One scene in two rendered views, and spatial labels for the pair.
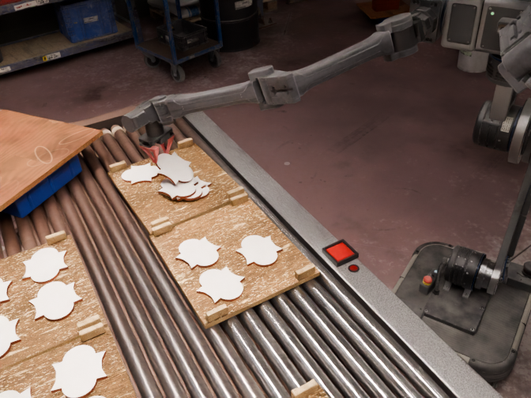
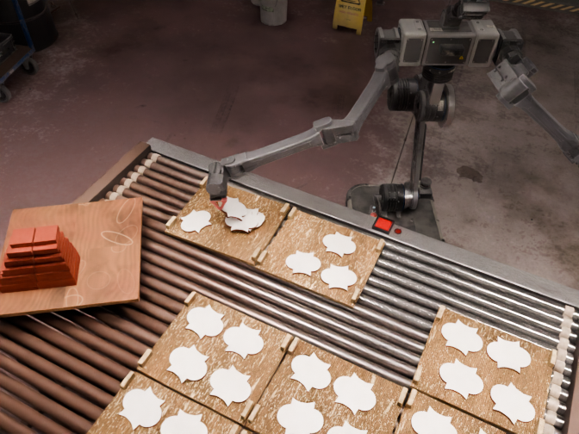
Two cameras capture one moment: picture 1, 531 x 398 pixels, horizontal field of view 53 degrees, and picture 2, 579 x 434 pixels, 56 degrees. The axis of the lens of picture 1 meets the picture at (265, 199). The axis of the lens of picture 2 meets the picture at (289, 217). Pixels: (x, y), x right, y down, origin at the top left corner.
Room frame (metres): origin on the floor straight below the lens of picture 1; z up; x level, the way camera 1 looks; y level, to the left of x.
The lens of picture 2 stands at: (0.13, 1.04, 2.60)
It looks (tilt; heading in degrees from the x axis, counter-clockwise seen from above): 47 degrees down; 323
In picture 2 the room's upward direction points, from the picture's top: 2 degrees clockwise
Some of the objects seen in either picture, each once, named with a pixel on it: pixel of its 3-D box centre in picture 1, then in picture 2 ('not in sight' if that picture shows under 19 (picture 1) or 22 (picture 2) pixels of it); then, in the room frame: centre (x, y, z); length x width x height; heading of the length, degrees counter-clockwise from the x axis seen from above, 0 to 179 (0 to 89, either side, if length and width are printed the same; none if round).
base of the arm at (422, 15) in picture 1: (419, 24); (389, 56); (1.48, -0.47, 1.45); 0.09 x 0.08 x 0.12; 55
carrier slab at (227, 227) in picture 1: (230, 254); (321, 255); (1.14, 0.11, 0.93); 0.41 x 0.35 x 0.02; 28
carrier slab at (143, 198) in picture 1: (175, 184); (229, 220); (1.51, 0.31, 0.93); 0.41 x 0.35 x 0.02; 30
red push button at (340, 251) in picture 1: (340, 253); (382, 225); (1.12, -0.21, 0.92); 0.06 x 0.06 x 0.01; 27
